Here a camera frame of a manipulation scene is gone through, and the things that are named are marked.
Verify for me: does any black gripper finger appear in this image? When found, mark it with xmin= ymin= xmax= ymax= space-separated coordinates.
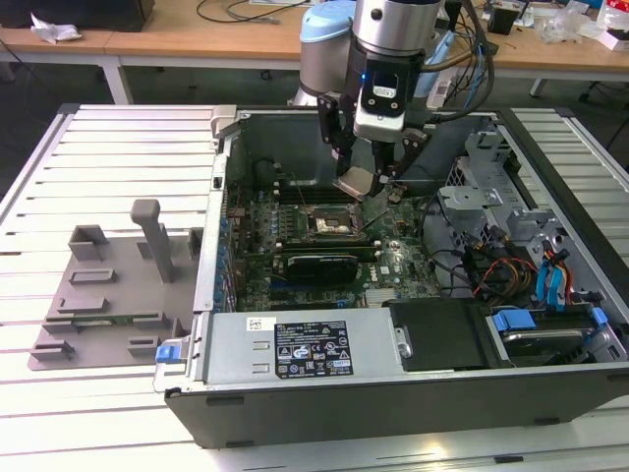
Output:
xmin=372 ymin=127 xmax=429 ymax=188
xmin=316 ymin=92 xmax=357 ymax=177

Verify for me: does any silver CPU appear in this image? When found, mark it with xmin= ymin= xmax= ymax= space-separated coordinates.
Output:
xmin=333 ymin=165 xmax=382 ymax=203

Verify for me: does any metal socket cover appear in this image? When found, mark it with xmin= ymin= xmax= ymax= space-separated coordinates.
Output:
xmin=361 ymin=195 xmax=393 ymax=230

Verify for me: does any thin metal locking lever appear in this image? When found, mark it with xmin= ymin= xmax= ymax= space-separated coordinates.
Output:
xmin=290 ymin=171 xmax=312 ymax=208

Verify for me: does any CPU socket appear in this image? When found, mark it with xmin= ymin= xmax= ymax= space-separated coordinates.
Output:
xmin=299 ymin=202 xmax=365 ymax=243

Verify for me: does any white labelled device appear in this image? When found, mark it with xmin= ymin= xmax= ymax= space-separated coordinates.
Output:
xmin=427 ymin=79 xmax=451 ymax=107

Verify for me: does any black RAM slot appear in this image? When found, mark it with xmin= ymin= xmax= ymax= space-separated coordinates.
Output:
xmin=277 ymin=190 xmax=363 ymax=205
xmin=274 ymin=237 xmax=382 ymax=250
xmin=277 ymin=179 xmax=345 ymax=193

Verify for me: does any silver metal drive cage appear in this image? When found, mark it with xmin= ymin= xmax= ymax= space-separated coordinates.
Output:
xmin=435 ymin=122 xmax=615 ymax=316

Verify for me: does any installed RAM stick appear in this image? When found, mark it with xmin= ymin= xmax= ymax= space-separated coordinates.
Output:
xmin=282 ymin=243 xmax=379 ymax=262

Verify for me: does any black container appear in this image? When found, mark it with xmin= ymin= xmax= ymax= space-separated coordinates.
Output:
xmin=488 ymin=5 xmax=518 ymax=35

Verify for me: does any green motherboard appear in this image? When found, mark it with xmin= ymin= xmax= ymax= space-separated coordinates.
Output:
xmin=223 ymin=184 xmax=443 ymax=314

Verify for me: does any black graphics card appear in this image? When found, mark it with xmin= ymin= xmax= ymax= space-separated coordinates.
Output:
xmin=272 ymin=253 xmax=363 ymax=284

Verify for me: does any wooden desk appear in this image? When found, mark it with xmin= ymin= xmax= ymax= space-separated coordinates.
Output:
xmin=444 ymin=0 xmax=629 ymax=99
xmin=0 ymin=0 xmax=304 ymax=105

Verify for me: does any clear plastic packaging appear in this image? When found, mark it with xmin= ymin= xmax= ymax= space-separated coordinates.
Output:
xmin=534 ymin=3 xmax=606 ymax=44

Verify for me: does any black plastic bay cover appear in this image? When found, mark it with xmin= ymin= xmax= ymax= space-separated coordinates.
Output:
xmin=387 ymin=299 xmax=488 ymax=373

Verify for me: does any hard disk in blue carrier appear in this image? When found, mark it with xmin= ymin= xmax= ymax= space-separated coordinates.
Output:
xmin=486 ymin=305 xmax=613 ymax=369

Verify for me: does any white cardboard box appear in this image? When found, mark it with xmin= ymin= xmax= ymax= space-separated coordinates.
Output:
xmin=599 ymin=27 xmax=629 ymax=51

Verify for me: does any silver power supply with label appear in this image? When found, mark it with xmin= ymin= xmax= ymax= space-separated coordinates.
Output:
xmin=203 ymin=308 xmax=409 ymax=387

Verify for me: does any black open PC case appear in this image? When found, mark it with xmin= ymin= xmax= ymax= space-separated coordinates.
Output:
xmin=152 ymin=105 xmax=629 ymax=449

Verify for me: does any large black box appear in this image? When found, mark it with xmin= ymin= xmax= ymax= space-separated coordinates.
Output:
xmin=0 ymin=0 xmax=156 ymax=33

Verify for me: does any grey parts rack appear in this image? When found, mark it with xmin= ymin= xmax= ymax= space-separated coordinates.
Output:
xmin=27 ymin=198 xmax=205 ymax=373

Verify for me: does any blue plastic latch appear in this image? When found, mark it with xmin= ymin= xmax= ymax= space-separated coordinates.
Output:
xmin=154 ymin=345 xmax=186 ymax=365

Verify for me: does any green RAM stick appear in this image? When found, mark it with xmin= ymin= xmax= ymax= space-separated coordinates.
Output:
xmin=46 ymin=314 xmax=161 ymax=326

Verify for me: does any crumpled white paper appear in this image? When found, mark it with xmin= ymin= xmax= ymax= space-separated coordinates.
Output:
xmin=29 ymin=12 xmax=84 ymax=45

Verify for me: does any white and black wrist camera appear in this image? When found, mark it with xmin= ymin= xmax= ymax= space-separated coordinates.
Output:
xmin=352 ymin=66 xmax=410 ymax=144

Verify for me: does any blue cable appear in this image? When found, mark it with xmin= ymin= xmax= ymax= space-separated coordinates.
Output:
xmin=461 ymin=24 xmax=492 ymax=107

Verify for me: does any black wire loop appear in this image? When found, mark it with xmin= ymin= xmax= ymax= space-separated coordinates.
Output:
xmin=426 ymin=248 xmax=476 ymax=297

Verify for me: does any grey desk cable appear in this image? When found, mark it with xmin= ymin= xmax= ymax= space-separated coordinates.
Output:
xmin=224 ymin=0 xmax=282 ymax=25

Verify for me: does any red wire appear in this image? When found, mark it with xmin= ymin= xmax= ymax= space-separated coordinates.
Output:
xmin=477 ymin=258 xmax=538 ymax=297

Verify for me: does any yellow wire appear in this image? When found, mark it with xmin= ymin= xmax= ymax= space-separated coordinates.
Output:
xmin=500 ymin=264 xmax=536 ymax=292

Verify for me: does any blue data wire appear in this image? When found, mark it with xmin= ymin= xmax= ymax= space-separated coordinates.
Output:
xmin=533 ymin=263 xmax=550 ymax=310
xmin=545 ymin=251 xmax=571 ymax=314

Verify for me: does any orange wire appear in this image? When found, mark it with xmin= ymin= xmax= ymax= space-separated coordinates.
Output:
xmin=563 ymin=265 xmax=580 ymax=307

